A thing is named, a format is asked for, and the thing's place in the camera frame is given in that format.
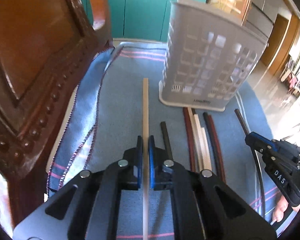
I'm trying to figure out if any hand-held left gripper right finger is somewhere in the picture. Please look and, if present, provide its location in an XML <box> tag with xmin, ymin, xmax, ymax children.
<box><xmin>148</xmin><ymin>135</ymin><xmax>277</xmax><ymax>240</ymax></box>

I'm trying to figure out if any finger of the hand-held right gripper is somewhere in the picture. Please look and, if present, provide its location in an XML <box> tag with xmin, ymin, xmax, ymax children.
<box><xmin>244</xmin><ymin>131</ymin><xmax>278</xmax><ymax>156</ymax></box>

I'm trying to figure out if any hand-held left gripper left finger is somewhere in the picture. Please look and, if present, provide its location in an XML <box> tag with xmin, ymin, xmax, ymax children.
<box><xmin>45</xmin><ymin>135</ymin><xmax>143</xmax><ymax>240</ymax></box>

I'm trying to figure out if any black chopstick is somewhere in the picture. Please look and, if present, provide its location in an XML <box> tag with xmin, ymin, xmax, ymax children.
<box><xmin>203</xmin><ymin>112</ymin><xmax>222</xmax><ymax>174</ymax></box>
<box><xmin>234</xmin><ymin>108</ymin><xmax>266</xmax><ymax>218</ymax></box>
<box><xmin>160</xmin><ymin>121</ymin><xmax>174</xmax><ymax>161</ymax></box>

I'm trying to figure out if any beige wooden chopstick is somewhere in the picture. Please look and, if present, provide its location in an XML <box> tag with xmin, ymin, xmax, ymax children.
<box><xmin>142</xmin><ymin>78</ymin><xmax>150</xmax><ymax>240</ymax></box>

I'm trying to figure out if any grey perforated utensil holder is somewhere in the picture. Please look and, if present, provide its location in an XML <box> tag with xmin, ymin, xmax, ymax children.
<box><xmin>158</xmin><ymin>0</ymin><xmax>269</xmax><ymax>112</ymax></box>

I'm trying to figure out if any person's right hand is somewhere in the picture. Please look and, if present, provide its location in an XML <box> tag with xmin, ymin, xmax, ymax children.
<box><xmin>272</xmin><ymin>194</ymin><xmax>294</xmax><ymax>223</ymax></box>

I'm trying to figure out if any dark red chopstick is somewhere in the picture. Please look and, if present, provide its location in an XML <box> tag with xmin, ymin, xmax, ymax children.
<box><xmin>207</xmin><ymin>114</ymin><xmax>227</xmax><ymax>183</ymax></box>
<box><xmin>182</xmin><ymin>107</ymin><xmax>197</xmax><ymax>172</ymax></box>

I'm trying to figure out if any white chopstick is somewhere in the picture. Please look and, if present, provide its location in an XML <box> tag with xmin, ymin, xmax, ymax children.
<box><xmin>201</xmin><ymin>127</ymin><xmax>212</xmax><ymax>170</ymax></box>
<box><xmin>193</xmin><ymin>114</ymin><xmax>206</xmax><ymax>172</ymax></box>

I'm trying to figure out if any blue striped towel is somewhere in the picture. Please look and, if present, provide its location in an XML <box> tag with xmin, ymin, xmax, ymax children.
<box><xmin>46</xmin><ymin>42</ymin><xmax>288</xmax><ymax>240</ymax></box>

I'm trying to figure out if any wooden door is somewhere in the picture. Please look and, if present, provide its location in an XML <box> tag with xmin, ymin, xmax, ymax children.
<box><xmin>261</xmin><ymin>14</ymin><xmax>293</xmax><ymax>68</ymax></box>

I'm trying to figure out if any grey refrigerator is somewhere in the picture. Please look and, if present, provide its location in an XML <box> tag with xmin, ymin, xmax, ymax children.
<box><xmin>242</xmin><ymin>0</ymin><xmax>283</xmax><ymax>42</ymax></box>

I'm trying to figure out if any wood framed glass partition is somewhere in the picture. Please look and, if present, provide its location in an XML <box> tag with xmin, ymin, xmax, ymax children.
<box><xmin>190</xmin><ymin>0</ymin><xmax>255</xmax><ymax>27</ymax></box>

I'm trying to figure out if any teal kitchen base cabinet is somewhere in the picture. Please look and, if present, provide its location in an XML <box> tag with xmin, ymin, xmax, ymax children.
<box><xmin>76</xmin><ymin>0</ymin><xmax>208</xmax><ymax>43</ymax></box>

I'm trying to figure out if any carved wooden chair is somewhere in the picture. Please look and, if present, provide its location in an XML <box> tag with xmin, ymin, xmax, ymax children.
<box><xmin>0</xmin><ymin>0</ymin><xmax>114</xmax><ymax>228</ymax></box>

